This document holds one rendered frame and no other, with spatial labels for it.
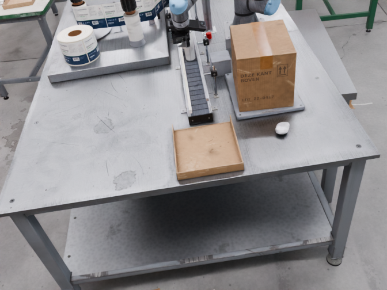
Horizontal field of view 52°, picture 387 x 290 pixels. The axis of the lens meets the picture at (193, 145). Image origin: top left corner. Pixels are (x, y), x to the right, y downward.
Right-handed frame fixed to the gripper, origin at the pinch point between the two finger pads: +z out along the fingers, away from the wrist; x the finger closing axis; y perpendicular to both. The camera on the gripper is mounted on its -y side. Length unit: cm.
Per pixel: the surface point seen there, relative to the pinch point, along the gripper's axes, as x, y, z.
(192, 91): 25.2, 1.8, -0.2
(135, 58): -8.9, 29.5, 19.4
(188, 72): 10.5, 2.2, 8.3
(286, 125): 54, -34, -15
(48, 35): -93, 109, 103
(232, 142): 57, -11, -13
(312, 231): 95, -47, 36
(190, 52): -1.4, -0.4, 8.8
